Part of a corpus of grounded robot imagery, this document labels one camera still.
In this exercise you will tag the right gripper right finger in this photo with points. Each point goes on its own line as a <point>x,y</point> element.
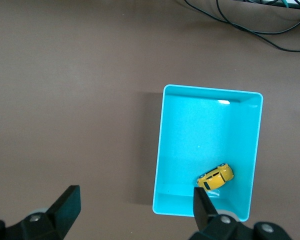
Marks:
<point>205,215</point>

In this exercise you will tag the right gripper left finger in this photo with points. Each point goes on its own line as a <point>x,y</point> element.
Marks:
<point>65,207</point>

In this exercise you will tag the yellow beetle toy car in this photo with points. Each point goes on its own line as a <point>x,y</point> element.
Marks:
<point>216,177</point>

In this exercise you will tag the teal plastic bin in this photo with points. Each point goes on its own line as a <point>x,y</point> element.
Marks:
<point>202,137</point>

